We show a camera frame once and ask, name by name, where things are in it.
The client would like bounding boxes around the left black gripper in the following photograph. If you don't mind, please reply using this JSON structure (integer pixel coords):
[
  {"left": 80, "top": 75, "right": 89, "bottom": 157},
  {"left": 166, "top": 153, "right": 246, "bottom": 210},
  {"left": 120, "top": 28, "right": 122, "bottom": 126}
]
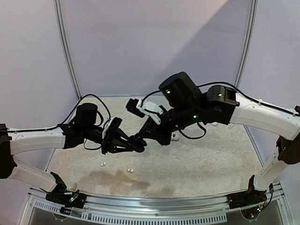
[{"left": 83, "top": 125, "right": 135, "bottom": 155}]

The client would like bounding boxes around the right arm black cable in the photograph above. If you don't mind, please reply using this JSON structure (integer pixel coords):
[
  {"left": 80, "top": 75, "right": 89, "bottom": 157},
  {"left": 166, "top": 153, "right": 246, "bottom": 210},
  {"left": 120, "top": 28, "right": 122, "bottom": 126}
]
[{"left": 140, "top": 81, "right": 300, "bottom": 140}]

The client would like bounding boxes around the aluminium frame post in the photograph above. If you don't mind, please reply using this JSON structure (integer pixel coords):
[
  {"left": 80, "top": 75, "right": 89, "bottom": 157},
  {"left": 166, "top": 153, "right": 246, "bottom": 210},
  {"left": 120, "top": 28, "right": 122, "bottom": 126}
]
[
  {"left": 234, "top": 0, "right": 258, "bottom": 87},
  {"left": 53, "top": 0, "right": 82, "bottom": 99}
]

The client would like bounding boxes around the right aluminium frame post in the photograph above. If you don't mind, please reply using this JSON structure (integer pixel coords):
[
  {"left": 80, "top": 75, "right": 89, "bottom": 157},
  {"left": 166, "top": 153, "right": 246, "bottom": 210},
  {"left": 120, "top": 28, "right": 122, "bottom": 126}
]
[{"left": 234, "top": 0, "right": 258, "bottom": 87}]

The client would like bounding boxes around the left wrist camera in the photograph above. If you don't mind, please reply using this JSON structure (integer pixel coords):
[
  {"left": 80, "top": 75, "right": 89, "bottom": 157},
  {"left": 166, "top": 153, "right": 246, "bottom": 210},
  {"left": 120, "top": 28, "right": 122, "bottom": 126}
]
[{"left": 102, "top": 117, "right": 122, "bottom": 141}]

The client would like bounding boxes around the aluminium front rail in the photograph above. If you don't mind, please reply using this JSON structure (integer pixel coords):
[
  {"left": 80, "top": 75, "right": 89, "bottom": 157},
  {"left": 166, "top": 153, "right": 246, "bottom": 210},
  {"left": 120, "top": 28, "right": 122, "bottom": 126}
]
[{"left": 21, "top": 183, "right": 293, "bottom": 225}]

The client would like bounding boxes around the white stem earbud charging case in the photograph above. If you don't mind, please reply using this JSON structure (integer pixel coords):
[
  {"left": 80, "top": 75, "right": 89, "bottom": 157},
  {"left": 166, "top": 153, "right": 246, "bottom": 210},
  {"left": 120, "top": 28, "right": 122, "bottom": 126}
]
[{"left": 171, "top": 132, "right": 180, "bottom": 141}]

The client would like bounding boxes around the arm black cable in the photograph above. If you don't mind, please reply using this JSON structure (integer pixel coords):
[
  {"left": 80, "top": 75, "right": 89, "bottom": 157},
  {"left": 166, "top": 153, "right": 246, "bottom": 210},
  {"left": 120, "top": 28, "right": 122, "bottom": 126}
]
[
  {"left": 4, "top": 94, "right": 112, "bottom": 150},
  {"left": 140, "top": 81, "right": 300, "bottom": 140}
]

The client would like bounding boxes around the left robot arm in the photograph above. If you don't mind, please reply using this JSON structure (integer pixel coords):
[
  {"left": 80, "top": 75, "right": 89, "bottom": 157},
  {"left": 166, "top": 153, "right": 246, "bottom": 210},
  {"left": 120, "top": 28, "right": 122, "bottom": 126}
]
[{"left": 0, "top": 103, "right": 146, "bottom": 203}]

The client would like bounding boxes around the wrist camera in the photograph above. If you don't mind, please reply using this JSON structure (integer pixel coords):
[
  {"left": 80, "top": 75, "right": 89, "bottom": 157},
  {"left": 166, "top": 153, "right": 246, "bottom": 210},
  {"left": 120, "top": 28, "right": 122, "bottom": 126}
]
[
  {"left": 126, "top": 98, "right": 164, "bottom": 125},
  {"left": 102, "top": 117, "right": 122, "bottom": 141}
]

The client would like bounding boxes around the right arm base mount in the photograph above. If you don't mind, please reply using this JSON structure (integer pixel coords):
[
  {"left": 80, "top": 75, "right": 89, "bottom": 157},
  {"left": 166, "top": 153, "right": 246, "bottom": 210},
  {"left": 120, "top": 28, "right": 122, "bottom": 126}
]
[{"left": 226, "top": 190, "right": 267, "bottom": 209}]

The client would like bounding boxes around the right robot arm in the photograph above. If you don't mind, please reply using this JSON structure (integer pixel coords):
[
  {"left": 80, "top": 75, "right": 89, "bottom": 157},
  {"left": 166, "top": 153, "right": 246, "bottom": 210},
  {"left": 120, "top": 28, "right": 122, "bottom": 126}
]
[{"left": 134, "top": 72, "right": 300, "bottom": 204}]

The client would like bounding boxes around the black earbud charging case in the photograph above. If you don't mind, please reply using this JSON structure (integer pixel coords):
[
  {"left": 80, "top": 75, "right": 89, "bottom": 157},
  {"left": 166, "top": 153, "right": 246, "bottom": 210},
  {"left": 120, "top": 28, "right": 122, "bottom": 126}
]
[{"left": 127, "top": 135, "right": 147, "bottom": 153}]

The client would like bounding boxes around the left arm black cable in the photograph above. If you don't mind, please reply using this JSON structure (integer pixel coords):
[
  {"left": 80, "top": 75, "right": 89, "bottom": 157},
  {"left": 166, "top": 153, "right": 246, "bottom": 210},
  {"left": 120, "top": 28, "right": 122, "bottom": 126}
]
[{"left": 4, "top": 94, "right": 112, "bottom": 150}]

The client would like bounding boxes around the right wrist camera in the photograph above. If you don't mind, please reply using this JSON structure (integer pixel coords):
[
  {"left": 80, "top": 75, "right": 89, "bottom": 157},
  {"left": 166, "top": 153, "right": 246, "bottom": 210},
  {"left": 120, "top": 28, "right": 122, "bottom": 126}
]
[{"left": 126, "top": 98, "right": 164, "bottom": 125}]

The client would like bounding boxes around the left aluminium frame post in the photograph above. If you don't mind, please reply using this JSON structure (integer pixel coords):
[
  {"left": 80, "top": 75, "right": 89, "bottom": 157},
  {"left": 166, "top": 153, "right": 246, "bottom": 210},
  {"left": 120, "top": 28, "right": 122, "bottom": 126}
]
[{"left": 53, "top": 0, "right": 82, "bottom": 99}]

